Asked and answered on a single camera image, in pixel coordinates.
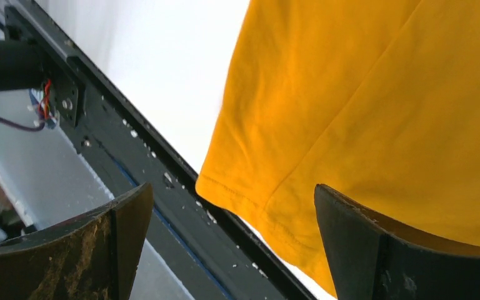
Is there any orange t-shirt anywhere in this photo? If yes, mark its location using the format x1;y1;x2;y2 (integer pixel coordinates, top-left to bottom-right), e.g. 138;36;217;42
196;1;480;296

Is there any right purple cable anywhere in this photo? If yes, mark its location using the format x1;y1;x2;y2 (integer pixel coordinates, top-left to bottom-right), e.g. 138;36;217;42
0;106;46;133

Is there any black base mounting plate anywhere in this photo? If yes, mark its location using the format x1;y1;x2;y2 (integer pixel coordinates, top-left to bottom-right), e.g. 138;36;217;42
5;1;313;299

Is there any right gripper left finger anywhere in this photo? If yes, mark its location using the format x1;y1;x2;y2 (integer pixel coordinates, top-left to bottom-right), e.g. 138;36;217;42
0;183;154;299

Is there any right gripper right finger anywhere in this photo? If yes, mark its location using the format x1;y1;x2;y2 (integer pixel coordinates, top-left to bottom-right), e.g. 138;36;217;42
314;184;480;299

